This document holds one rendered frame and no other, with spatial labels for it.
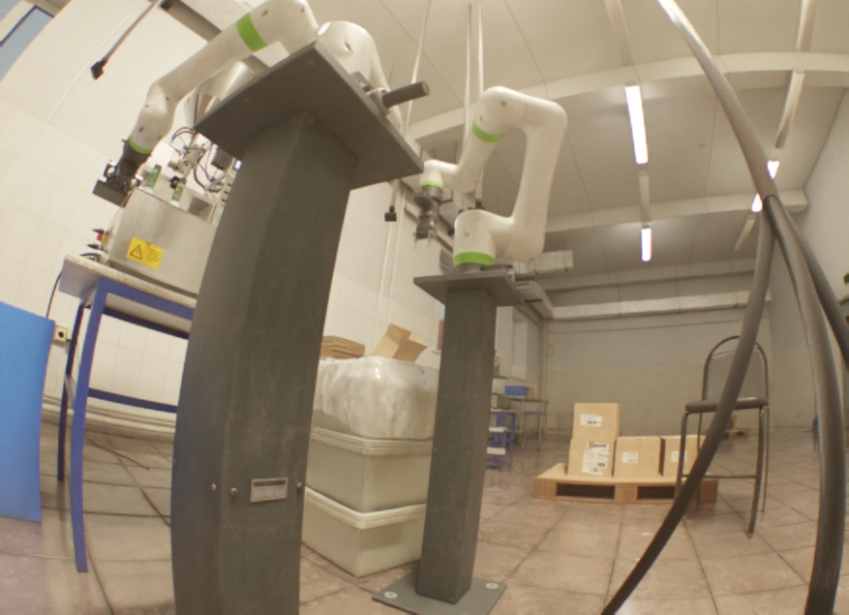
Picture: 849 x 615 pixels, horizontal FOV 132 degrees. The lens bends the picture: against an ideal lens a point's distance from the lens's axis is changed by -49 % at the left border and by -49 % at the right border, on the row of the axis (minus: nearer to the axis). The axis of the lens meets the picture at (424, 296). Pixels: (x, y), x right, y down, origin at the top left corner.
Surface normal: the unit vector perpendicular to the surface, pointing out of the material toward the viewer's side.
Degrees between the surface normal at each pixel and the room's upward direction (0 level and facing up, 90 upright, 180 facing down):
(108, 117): 90
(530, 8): 180
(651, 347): 90
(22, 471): 90
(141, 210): 90
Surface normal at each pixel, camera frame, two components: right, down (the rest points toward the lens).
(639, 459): -0.52, -0.30
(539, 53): -0.10, 0.95
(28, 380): 0.84, -0.08
